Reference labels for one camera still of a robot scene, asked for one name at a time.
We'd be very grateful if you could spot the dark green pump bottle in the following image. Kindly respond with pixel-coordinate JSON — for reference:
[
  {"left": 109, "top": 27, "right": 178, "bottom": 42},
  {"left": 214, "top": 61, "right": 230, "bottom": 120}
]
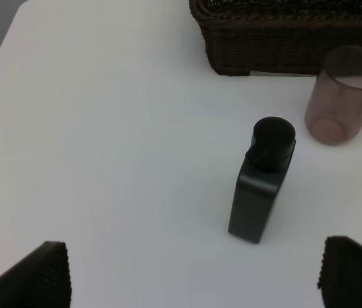
[{"left": 228, "top": 117, "right": 296, "bottom": 244}]

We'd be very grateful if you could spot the dark brown wicker basket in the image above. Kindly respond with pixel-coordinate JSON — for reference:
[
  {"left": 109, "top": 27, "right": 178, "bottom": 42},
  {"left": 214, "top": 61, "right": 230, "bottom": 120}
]
[{"left": 189, "top": 0, "right": 362, "bottom": 76}]

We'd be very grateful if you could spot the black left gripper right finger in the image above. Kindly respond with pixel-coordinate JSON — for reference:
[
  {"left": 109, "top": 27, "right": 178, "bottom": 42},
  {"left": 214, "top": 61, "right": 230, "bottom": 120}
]
[{"left": 317, "top": 236, "right": 362, "bottom": 308}]

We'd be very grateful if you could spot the translucent pink plastic cup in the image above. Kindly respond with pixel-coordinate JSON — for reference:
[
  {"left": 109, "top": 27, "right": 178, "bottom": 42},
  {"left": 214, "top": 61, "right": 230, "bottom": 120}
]
[{"left": 305, "top": 46, "right": 362, "bottom": 145}]

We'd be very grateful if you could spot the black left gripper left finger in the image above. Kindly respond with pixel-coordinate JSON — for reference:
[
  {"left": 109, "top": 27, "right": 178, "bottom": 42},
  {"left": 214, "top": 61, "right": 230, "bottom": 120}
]
[{"left": 0, "top": 241, "right": 72, "bottom": 307}]

